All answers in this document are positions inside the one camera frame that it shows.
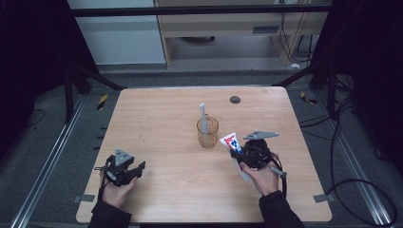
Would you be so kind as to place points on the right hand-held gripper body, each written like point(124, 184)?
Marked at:
point(258, 152)

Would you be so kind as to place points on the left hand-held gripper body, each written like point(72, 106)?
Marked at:
point(120, 167)

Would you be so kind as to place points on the white toothpaste tube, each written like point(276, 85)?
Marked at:
point(233, 142)

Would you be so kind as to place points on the amber glass cup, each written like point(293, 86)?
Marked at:
point(207, 137)

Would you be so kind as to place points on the white toothbrush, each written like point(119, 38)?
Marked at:
point(204, 118)

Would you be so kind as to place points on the person's left hand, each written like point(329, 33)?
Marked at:
point(118, 194)

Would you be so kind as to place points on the person's right hand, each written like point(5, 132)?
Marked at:
point(264, 180)

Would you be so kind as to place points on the grey round table grommet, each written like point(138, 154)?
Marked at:
point(235, 99)

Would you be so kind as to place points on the yellow black tape strip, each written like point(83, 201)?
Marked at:
point(308, 98)
point(102, 102)

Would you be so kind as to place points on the black metal stand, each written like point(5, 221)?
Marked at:
point(331, 91)
point(68, 95)

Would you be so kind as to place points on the small white floor object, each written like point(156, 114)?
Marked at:
point(295, 66)

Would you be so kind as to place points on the white cabinet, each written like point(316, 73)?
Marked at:
point(120, 38)

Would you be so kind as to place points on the light wooden desk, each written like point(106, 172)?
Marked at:
point(221, 23)

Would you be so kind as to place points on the black curtain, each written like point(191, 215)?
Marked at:
point(28, 63)
point(374, 79)

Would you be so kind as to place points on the grey table bracket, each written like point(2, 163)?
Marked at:
point(84, 198)
point(323, 198)

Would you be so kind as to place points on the aluminium floor rail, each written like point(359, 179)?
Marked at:
point(47, 161)
point(355, 164)

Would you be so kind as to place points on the black horizontal frame bar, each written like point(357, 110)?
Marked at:
point(190, 11)

